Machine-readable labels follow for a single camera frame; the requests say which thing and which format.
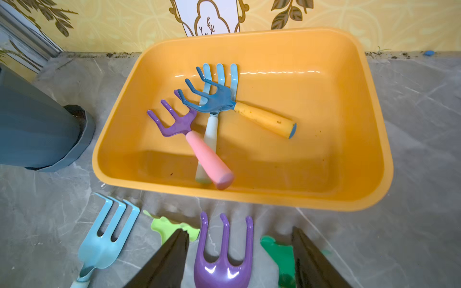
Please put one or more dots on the yellow storage tray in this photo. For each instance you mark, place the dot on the yellow storage tray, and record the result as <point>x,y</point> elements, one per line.
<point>339,158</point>

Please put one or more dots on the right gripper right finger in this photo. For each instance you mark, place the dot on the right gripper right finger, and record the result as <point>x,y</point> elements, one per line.
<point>312,268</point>

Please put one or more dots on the dark green hand rake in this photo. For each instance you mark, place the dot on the dark green hand rake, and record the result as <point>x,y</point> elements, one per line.
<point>283,256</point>

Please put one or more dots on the purple rake pink handle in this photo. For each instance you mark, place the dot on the purple rake pink handle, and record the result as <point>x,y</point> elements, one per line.
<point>221,176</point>

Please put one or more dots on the potted green plant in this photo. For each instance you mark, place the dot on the potted green plant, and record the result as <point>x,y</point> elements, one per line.
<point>38,133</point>

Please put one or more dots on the light blue hand fork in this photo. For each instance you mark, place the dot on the light blue hand fork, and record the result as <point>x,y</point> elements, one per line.
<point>100,252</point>

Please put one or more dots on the light blue fork in tray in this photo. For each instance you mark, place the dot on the light blue fork in tray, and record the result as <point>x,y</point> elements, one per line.
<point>210,136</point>

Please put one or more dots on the light green hand rake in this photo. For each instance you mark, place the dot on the light green hand rake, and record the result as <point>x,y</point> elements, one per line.
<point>166,228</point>

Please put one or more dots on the purple fork pink handle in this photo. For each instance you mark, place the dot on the purple fork pink handle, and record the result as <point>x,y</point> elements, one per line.
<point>221,273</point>

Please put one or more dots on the blue rake yellow handle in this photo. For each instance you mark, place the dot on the blue rake yellow handle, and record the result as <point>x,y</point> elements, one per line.
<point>222,101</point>

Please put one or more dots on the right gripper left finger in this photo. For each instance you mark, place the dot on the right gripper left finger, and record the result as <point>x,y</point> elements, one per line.
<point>166,268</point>

